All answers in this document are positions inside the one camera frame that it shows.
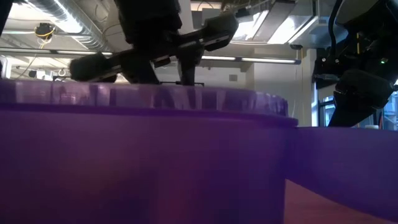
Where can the purple plastic supply box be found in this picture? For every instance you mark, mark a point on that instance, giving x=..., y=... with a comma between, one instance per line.
x=140, y=155

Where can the silver rectangular air duct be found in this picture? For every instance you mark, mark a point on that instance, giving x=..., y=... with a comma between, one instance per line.
x=280, y=28

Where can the grey wall box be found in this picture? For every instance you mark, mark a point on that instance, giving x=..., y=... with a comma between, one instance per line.
x=233, y=77

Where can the long ceiling light strip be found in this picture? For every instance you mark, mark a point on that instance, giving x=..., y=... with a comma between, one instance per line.
x=71, y=52
x=264, y=60

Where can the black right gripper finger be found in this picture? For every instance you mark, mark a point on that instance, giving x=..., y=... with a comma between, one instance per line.
x=349, y=116

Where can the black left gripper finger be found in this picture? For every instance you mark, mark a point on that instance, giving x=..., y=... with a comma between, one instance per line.
x=140, y=73
x=188, y=68

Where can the silver spiral air duct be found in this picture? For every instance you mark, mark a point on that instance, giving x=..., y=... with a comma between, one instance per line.
x=62, y=18

